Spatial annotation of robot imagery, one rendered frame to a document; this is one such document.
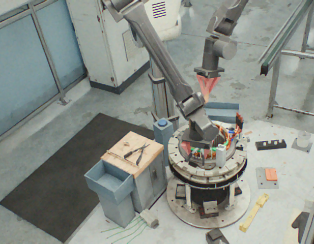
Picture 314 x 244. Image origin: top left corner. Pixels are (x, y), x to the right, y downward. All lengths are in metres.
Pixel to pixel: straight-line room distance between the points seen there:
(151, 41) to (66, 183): 2.09
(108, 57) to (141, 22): 2.59
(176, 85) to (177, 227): 0.72
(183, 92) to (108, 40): 2.46
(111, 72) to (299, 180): 2.43
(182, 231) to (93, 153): 1.72
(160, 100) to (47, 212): 1.43
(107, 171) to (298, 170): 0.92
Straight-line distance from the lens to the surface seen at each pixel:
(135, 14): 0.91
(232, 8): 1.15
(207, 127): 1.01
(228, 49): 1.11
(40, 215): 2.74
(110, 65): 3.54
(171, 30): 1.52
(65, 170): 2.98
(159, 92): 1.68
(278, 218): 1.55
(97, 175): 1.44
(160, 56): 0.95
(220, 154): 1.23
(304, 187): 1.68
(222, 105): 1.65
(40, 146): 3.34
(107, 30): 3.38
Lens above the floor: 2.03
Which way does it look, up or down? 39 degrees down
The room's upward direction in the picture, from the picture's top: 8 degrees counter-clockwise
